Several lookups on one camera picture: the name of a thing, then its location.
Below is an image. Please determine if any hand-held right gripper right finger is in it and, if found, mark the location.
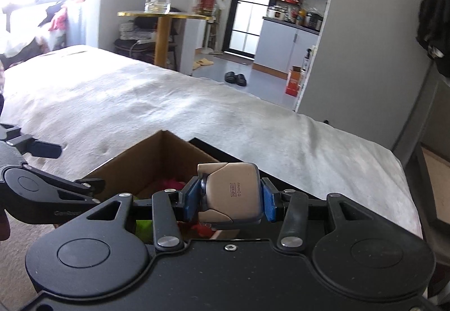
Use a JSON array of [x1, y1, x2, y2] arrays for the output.
[[261, 178, 374, 251]]

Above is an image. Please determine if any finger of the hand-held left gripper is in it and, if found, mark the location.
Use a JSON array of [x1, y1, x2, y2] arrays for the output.
[[45, 178, 106, 205], [0, 124, 63, 159]]

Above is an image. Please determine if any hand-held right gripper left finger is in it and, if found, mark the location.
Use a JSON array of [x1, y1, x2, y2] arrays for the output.
[[79, 176, 203, 252]]

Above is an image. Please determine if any beige blocky toy figure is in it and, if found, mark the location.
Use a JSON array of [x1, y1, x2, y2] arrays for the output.
[[197, 162, 265, 228]]

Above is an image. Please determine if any green plastic cube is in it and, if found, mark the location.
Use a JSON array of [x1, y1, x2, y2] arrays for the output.
[[135, 219, 154, 240]]

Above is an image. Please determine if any brown cardboard box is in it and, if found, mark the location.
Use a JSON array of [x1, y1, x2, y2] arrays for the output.
[[53, 129, 227, 242]]

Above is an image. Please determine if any orange cardboard box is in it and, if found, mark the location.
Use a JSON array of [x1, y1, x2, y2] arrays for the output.
[[285, 66, 304, 97]]

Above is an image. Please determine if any pile of clothes and plush toys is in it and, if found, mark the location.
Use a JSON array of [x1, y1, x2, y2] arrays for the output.
[[0, 0, 87, 64]]

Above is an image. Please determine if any clutter under side table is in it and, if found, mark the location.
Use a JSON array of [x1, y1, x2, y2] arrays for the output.
[[113, 16, 178, 67]]

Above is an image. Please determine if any dark spray bottle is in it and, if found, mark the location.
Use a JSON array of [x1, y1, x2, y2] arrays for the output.
[[303, 47, 314, 73]]

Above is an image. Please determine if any white kitchen cabinet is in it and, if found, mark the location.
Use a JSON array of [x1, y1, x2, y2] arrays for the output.
[[252, 16, 321, 80]]

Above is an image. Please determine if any round gold side table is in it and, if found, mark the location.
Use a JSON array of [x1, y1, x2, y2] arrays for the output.
[[117, 10, 214, 68]]

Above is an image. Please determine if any black framed glass door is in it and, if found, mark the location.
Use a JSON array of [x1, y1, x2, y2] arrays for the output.
[[222, 0, 280, 60]]

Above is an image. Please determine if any red canister in plastic bag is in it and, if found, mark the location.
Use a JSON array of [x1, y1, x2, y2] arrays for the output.
[[193, 0, 226, 16]]

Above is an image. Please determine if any black hanging bag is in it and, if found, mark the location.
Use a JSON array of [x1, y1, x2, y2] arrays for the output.
[[416, 0, 450, 77]]

